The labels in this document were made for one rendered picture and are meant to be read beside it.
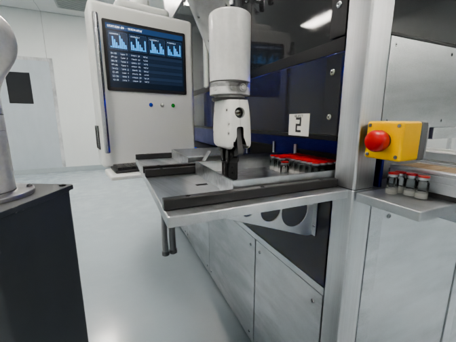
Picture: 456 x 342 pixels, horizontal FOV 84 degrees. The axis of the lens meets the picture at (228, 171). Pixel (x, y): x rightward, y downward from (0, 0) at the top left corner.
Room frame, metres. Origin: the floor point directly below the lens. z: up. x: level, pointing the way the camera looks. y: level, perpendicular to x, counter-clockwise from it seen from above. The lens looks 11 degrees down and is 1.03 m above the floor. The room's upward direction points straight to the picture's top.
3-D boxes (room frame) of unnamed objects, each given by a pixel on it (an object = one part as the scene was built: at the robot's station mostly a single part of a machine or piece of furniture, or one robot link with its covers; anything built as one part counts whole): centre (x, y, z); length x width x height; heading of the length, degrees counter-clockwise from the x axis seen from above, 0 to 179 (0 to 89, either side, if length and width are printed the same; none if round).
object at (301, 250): (1.49, 0.15, 0.73); 1.98 x 0.01 x 0.25; 24
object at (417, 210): (0.49, -0.37, 0.87); 0.14 x 0.13 x 0.02; 114
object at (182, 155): (0.98, 0.02, 0.90); 0.34 x 0.26 x 0.04; 114
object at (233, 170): (0.53, -0.01, 0.94); 0.03 x 0.03 x 0.07; 24
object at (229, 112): (0.55, 0.00, 1.03); 0.10 x 0.08 x 0.11; 24
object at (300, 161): (0.71, -0.19, 0.90); 0.18 x 0.02 x 0.05; 24
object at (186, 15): (1.69, 0.23, 1.51); 0.49 x 0.01 x 0.59; 24
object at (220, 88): (0.54, 0.00, 1.09); 0.09 x 0.08 x 0.03; 24
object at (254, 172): (0.67, -0.11, 0.90); 0.34 x 0.26 x 0.04; 114
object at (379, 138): (0.47, -0.28, 0.99); 0.04 x 0.04 x 0.04; 24
